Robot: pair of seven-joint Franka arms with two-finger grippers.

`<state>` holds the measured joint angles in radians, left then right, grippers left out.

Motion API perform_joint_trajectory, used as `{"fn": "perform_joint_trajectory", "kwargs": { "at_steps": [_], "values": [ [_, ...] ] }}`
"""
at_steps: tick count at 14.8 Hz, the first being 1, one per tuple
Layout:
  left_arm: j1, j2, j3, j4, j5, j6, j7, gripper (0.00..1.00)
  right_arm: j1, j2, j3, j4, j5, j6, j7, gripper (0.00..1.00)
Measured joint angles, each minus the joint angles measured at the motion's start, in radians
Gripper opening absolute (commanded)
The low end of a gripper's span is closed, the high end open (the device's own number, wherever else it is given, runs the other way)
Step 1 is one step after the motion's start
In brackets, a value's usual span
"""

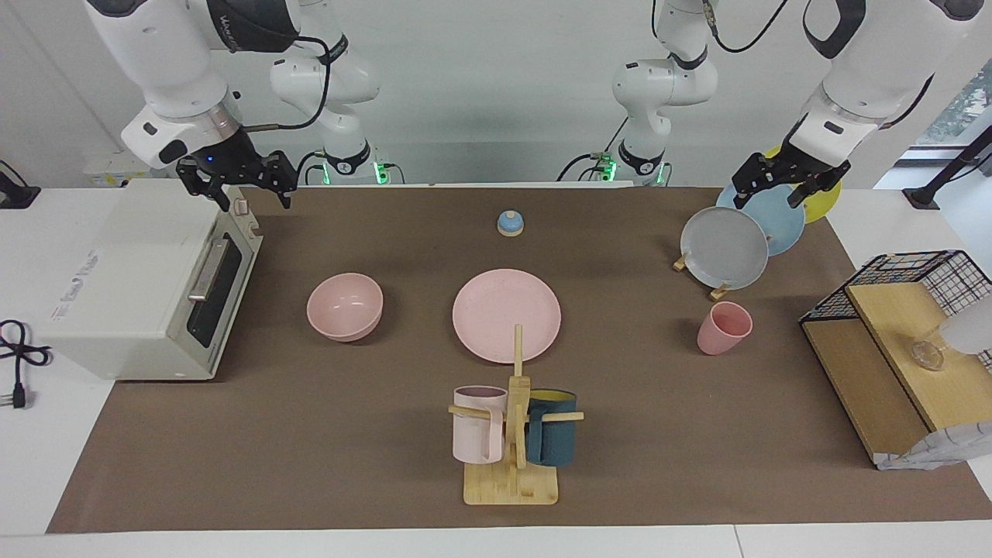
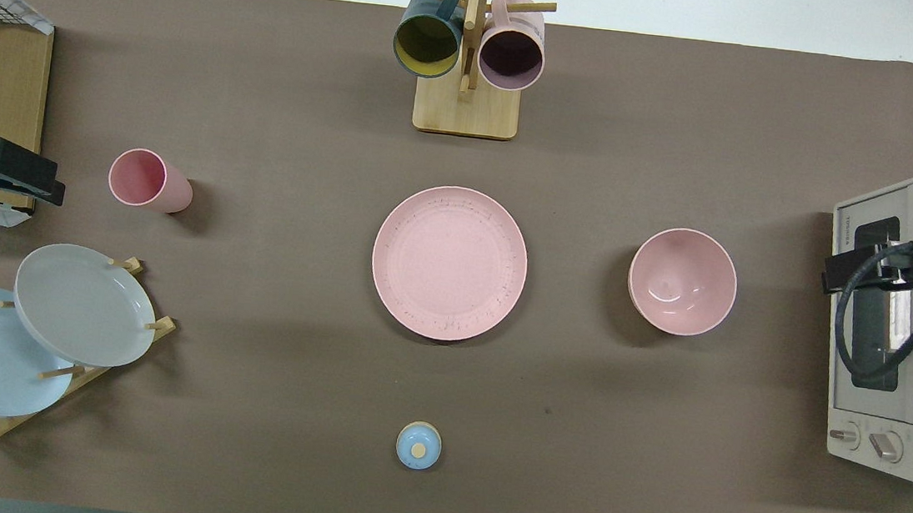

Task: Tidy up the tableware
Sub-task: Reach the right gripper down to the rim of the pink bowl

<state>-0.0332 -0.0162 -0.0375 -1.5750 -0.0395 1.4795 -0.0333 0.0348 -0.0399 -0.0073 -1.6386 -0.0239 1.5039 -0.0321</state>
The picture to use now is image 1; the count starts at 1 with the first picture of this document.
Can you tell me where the window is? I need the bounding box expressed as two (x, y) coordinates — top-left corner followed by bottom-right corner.
(914, 58), (992, 148)

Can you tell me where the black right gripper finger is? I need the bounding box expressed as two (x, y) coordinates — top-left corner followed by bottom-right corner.
(177, 157), (232, 212)
(267, 152), (299, 208)

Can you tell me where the dark teal mug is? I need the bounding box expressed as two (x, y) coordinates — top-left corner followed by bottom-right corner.
(524, 389), (578, 467)

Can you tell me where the black power cable with plug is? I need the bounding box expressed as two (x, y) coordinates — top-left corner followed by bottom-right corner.
(0, 319), (53, 410)

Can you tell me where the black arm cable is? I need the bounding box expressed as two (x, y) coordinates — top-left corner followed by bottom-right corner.
(701, 0), (791, 53)
(232, 35), (334, 133)

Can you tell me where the clear glass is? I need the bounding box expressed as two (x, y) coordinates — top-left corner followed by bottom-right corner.
(911, 329), (946, 371)

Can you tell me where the pink plate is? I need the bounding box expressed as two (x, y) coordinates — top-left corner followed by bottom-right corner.
(452, 268), (563, 365)

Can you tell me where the pink cup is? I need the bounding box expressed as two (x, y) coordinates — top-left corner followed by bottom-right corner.
(696, 301), (754, 357)

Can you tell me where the crumpled white paper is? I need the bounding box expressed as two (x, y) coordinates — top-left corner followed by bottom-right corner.
(876, 422), (992, 470)

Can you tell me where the frosted white container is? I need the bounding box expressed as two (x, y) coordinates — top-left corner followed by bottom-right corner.
(938, 294), (992, 356)

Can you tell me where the light pink mug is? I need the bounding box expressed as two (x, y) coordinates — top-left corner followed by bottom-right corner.
(452, 385), (509, 465)

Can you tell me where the black wire basket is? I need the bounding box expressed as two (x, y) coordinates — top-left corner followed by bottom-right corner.
(798, 250), (992, 373)

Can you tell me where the wooden mug tree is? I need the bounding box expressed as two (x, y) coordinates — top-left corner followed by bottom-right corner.
(448, 324), (585, 506)

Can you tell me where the black desk mount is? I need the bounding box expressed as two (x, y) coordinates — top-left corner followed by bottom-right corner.
(0, 160), (41, 210)

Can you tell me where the black base cable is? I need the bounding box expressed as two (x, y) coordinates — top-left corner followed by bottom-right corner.
(294, 151), (328, 187)
(558, 116), (630, 183)

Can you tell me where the yellow plate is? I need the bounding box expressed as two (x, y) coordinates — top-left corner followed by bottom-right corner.
(763, 146), (842, 225)

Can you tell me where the pink bowl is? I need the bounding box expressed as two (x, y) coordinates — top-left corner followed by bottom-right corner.
(306, 272), (384, 343)

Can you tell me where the wooden plate rack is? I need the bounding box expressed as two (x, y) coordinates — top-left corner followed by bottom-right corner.
(672, 232), (776, 301)

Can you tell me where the brown table mat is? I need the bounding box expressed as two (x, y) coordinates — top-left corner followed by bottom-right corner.
(46, 186), (992, 534)

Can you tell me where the grey plate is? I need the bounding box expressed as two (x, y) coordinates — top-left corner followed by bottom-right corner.
(680, 206), (770, 291)

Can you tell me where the black clamp stand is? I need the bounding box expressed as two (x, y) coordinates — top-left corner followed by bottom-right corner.
(903, 124), (992, 210)

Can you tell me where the wooden shelf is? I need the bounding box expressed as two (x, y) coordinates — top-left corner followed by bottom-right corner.
(802, 283), (992, 466)

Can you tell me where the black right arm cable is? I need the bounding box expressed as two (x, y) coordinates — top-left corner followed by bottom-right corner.
(232, 35), (334, 133)

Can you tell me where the light blue plate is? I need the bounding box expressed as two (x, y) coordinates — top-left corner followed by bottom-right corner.
(715, 183), (807, 257)

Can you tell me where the white toaster oven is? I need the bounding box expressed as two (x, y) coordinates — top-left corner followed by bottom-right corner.
(35, 180), (264, 382)

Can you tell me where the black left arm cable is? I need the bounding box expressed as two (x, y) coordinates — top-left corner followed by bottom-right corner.
(701, 0), (791, 53)

